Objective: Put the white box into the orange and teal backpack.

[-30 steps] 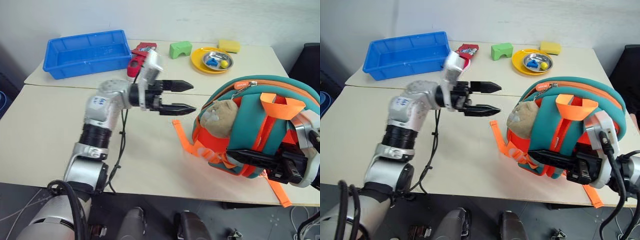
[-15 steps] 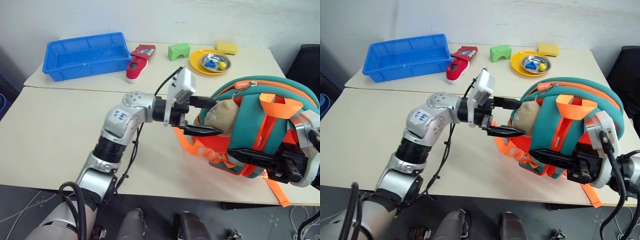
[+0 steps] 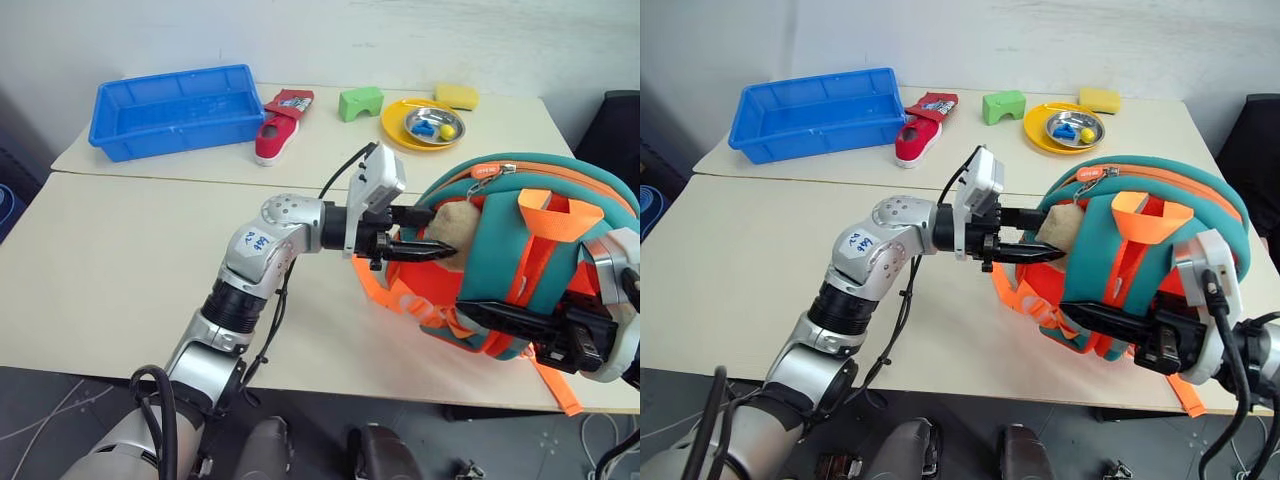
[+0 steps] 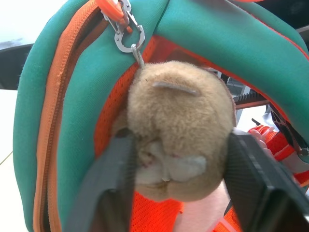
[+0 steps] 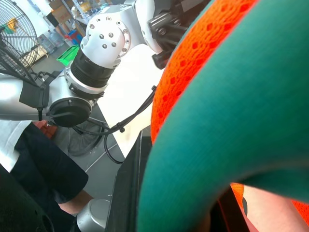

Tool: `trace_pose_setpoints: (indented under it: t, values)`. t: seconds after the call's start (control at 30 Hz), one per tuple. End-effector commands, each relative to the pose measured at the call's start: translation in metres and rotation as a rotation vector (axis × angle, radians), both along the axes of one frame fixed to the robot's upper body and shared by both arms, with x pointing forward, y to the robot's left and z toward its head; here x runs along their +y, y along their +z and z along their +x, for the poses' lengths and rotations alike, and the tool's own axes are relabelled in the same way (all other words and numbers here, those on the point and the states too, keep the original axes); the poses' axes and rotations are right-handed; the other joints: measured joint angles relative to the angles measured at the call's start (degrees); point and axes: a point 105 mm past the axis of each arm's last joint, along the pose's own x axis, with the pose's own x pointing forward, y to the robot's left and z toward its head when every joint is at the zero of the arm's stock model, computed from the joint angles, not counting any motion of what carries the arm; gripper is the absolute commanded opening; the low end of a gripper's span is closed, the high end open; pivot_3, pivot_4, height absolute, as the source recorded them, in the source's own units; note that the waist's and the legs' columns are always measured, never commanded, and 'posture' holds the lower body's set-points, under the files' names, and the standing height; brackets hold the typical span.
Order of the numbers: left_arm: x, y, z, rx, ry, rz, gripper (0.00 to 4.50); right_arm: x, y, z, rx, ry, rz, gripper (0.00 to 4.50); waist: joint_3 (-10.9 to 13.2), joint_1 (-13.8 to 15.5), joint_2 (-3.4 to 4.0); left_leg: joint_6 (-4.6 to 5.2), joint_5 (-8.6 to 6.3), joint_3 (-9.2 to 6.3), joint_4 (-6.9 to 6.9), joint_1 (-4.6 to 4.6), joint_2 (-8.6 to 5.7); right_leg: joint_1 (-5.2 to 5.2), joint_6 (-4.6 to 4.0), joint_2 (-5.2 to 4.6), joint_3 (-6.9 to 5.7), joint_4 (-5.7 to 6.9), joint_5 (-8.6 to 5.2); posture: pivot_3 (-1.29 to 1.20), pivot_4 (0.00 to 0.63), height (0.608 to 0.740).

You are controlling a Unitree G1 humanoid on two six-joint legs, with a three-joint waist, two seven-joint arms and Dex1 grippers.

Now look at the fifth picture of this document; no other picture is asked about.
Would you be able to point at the person in white shirt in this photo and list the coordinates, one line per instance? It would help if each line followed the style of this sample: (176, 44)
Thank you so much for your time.
(43, 164)

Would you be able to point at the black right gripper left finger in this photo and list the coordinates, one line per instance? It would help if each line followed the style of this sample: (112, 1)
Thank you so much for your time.
(128, 193)

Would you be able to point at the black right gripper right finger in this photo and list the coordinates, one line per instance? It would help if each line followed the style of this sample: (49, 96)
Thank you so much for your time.
(227, 217)

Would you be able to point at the clear water jug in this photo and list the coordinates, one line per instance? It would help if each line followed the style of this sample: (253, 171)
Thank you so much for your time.
(54, 38)
(44, 43)

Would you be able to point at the orange and teal backpack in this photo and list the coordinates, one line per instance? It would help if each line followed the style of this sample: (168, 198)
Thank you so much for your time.
(241, 96)

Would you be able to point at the black rounded perforated object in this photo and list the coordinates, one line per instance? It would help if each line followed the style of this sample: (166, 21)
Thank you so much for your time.
(19, 207)

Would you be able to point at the black round floor stand base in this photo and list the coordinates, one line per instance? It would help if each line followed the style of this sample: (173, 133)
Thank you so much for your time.
(84, 145)

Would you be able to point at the person in black shirt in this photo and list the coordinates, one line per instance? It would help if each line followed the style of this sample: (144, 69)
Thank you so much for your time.
(52, 20)

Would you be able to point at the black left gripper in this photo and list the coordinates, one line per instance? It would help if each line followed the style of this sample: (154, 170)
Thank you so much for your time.
(166, 26)

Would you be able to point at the red plastic crate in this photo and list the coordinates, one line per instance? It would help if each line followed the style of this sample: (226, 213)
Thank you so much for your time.
(49, 130)

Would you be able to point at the silver rounded robot part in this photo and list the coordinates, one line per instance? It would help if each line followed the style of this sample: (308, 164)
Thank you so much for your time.
(94, 216)

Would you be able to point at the green plastic crate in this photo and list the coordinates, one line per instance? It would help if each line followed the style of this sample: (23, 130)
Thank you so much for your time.
(68, 54)

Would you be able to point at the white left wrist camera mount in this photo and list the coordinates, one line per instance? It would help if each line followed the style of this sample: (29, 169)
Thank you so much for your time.
(142, 17)

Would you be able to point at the black round metal fan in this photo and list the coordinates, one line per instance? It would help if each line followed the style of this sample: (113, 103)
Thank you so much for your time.
(17, 36)

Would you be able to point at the brown cardboard box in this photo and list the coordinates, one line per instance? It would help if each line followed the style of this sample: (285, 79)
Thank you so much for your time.
(60, 10)

